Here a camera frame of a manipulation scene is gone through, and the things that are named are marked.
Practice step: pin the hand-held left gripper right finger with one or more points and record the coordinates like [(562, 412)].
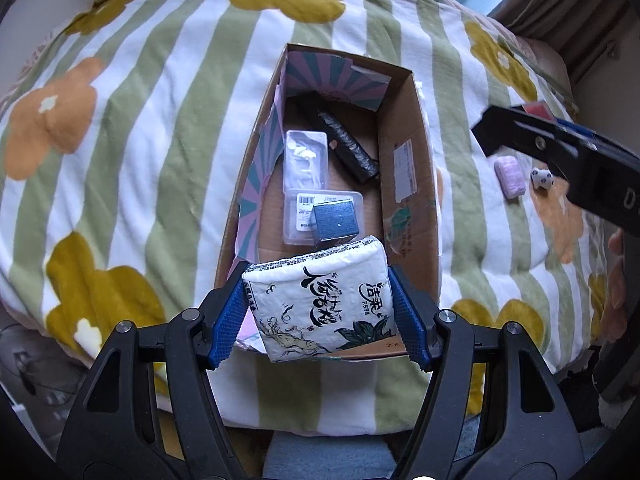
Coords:
[(411, 317)]

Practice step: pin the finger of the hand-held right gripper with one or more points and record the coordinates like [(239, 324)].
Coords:
[(510, 130), (582, 132)]

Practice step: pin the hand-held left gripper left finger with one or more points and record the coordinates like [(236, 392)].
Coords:
[(230, 320)]

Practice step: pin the small red black box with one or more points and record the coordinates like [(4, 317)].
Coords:
[(537, 110)]

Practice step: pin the white printed tissue pack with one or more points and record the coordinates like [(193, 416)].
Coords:
[(320, 300)]

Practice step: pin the printed cardboard box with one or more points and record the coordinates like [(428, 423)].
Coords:
[(405, 185)]

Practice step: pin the small blue cube box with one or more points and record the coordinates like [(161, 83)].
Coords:
[(336, 222)]

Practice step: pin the labelled clear plastic case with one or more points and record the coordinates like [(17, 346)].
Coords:
[(297, 215)]

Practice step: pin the black bag roll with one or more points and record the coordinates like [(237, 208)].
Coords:
[(347, 145)]

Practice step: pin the person's right hand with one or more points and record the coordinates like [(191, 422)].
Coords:
[(620, 275)]

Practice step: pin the pink quilt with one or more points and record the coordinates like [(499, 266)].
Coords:
[(550, 70)]

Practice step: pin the brown curtain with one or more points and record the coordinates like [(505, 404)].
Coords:
[(580, 5)]

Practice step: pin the striped flower blanket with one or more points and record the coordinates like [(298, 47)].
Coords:
[(150, 160)]

